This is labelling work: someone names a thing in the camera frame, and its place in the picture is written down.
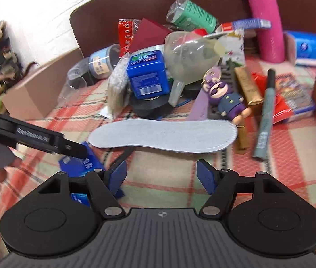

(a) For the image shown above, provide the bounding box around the grey shoe insole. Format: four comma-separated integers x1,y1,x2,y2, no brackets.
88,119,237,154

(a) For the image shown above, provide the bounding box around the blue cube box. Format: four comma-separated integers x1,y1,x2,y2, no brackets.
127,50,170,100

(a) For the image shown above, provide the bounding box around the cardboard storage box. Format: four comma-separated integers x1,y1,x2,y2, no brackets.
2,48,83,121

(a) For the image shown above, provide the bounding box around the grey marker pen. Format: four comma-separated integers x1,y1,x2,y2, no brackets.
252,68,276,161

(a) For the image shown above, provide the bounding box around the black tape roll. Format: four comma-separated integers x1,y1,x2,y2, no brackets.
129,94,173,120

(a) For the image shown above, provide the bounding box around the cotton swab bag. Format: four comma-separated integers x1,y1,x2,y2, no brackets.
107,54,130,119

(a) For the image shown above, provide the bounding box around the gold rectangular box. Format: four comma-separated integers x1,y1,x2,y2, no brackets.
234,67,263,106

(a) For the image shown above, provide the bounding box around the stack of folded clothes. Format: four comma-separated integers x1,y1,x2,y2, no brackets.
0,21,38,114

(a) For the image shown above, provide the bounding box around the clear plastic cup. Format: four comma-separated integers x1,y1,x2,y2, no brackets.
58,57,90,106

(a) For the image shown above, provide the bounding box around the blue label round tin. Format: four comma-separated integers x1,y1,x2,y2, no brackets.
88,44,121,80

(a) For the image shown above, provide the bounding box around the colourful card pack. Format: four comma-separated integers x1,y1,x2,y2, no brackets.
274,73,316,124

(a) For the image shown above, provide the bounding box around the clear plastic funnel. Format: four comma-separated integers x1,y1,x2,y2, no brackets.
163,31,226,106

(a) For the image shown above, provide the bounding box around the dark red card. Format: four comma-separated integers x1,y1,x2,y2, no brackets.
129,18,173,54

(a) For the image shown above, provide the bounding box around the red snack packet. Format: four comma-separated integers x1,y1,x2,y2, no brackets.
118,18,141,57

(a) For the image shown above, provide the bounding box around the blue tissue pack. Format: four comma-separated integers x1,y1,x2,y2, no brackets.
283,30,316,67

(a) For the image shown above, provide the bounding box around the pink thermos bottle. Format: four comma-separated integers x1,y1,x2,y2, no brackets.
248,0,285,64

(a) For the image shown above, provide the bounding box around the purple cartoon figure keychain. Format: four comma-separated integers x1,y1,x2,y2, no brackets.
202,67,251,125

